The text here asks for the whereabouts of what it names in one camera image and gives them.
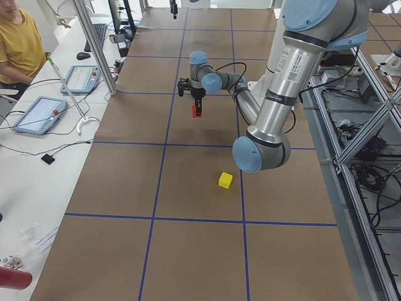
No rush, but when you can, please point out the far blue teach pendant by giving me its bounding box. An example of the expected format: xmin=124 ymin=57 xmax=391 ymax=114
xmin=65 ymin=65 xmax=101 ymax=94

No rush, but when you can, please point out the black keyboard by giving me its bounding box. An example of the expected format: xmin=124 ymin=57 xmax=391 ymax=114
xmin=84 ymin=23 xmax=107 ymax=52

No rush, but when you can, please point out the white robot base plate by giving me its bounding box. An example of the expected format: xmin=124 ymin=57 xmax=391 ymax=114
xmin=247 ymin=82 xmax=266 ymax=106

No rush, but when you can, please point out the aluminium frame post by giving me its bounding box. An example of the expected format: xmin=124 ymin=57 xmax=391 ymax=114
xmin=73 ymin=0 xmax=117 ymax=96

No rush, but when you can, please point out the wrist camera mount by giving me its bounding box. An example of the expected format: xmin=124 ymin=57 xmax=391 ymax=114
xmin=177 ymin=78 xmax=191 ymax=97

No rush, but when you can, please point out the person in yellow shirt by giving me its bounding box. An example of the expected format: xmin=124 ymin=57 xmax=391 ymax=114
xmin=1 ymin=1 xmax=49 ymax=100

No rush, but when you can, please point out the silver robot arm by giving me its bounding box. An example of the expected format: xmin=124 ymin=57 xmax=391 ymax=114
xmin=189 ymin=1 xmax=379 ymax=173
xmin=169 ymin=0 xmax=211 ymax=19

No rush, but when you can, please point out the black monitor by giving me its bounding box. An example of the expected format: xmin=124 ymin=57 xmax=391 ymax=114
xmin=108 ymin=0 xmax=137 ymax=39

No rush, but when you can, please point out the near blue teach pendant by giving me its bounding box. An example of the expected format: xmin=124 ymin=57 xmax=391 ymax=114
xmin=11 ymin=96 xmax=68 ymax=135

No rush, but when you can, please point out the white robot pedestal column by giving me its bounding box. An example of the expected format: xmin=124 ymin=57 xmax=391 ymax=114
xmin=261 ymin=0 xmax=286 ymax=85

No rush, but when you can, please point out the red cylinder bottle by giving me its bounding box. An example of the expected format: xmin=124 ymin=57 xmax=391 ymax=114
xmin=1 ymin=267 xmax=33 ymax=290

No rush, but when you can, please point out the yellow cube block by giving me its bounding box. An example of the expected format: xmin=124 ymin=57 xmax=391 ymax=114
xmin=218 ymin=172 xmax=233 ymax=189

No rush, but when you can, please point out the white reacher grabber stick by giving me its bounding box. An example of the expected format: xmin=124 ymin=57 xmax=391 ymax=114
xmin=46 ymin=56 xmax=100 ymax=136

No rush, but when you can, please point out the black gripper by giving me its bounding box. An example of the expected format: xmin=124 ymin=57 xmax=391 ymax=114
xmin=169 ymin=0 xmax=206 ymax=113

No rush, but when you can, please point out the red cube block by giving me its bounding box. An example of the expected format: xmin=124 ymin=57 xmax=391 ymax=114
xmin=192 ymin=105 xmax=202 ymax=118

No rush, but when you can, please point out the blue teach pendant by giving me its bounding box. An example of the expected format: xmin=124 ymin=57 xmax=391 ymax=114
xmin=11 ymin=96 xmax=68 ymax=135
xmin=65 ymin=65 xmax=101 ymax=94

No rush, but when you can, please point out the small black square pad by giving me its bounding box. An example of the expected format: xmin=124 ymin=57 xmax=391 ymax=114
xmin=41 ymin=154 xmax=55 ymax=165

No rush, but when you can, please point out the black computer mouse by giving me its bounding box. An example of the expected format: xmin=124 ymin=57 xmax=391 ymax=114
xmin=76 ymin=52 xmax=91 ymax=60

